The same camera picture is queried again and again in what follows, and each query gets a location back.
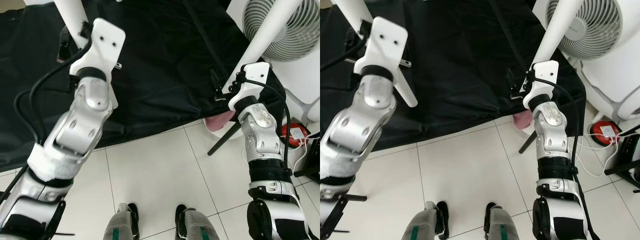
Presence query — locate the pink plastic item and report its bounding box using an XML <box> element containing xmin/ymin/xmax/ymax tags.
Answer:
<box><xmin>206</xmin><ymin>112</ymin><xmax>236</xmax><ymax>133</ymax></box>
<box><xmin>512</xmin><ymin>111</ymin><xmax>533</xmax><ymax>131</ymax></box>

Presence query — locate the black table cloth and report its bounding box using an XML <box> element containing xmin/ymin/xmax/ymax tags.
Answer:
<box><xmin>0</xmin><ymin>0</ymin><xmax>287</xmax><ymax>173</ymax></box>
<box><xmin>320</xmin><ymin>0</ymin><xmax>586</xmax><ymax>153</ymax></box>

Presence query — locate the red round device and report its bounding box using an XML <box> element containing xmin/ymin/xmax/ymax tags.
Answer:
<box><xmin>589</xmin><ymin>120</ymin><xmax>622</xmax><ymax>146</ymax></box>
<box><xmin>280</xmin><ymin>121</ymin><xmax>307</xmax><ymax>147</ymax></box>

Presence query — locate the white round fan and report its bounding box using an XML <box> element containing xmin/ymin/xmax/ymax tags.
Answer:
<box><xmin>227</xmin><ymin>0</ymin><xmax>321</xmax><ymax>123</ymax></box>
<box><xmin>532</xmin><ymin>0</ymin><xmax>640</xmax><ymax>123</ymax></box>

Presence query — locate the black metal stand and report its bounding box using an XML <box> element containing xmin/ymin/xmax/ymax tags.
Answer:
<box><xmin>292</xmin><ymin>137</ymin><xmax>321</xmax><ymax>188</ymax></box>
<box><xmin>604</xmin><ymin>125</ymin><xmax>640</xmax><ymax>193</ymax></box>

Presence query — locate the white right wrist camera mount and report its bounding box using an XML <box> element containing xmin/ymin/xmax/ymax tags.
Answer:
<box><xmin>522</xmin><ymin>60</ymin><xmax>560</xmax><ymax>110</ymax></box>
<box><xmin>229</xmin><ymin>62</ymin><xmax>271</xmax><ymax>112</ymax></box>

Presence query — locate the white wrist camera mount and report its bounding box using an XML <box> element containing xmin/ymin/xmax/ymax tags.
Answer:
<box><xmin>229</xmin><ymin>62</ymin><xmax>271</xmax><ymax>112</ymax></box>
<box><xmin>522</xmin><ymin>60</ymin><xmax>560</xmax><ymax>110</ymax></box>
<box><xmin>69</xmin><ymin>17</ymin><xmax>127</xmax><ymax>83</ymax></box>
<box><xmin>353</xmin><ymin>16</ymin><xmax>409</xmax><ymax>81</ymax></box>

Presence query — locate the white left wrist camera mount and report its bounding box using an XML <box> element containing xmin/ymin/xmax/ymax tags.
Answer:
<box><xmin>353</xmin><ymin>16</ymin><xmax>409</xmax><ymax>81</ymax></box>
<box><xmin>69</xmin><ymin>17</ymin><xmax>127</xmax><ymax>83</ymax></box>

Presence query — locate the white floor cable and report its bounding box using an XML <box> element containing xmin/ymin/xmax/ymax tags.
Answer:
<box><xmin>292</xmin><ymin>131</ymin><xmax>321</xmax><ymax>173</ymax></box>
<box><xmin>570</xmin><ymin>127</ymin><xmax>640</xmax><ymax>178</ymax></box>

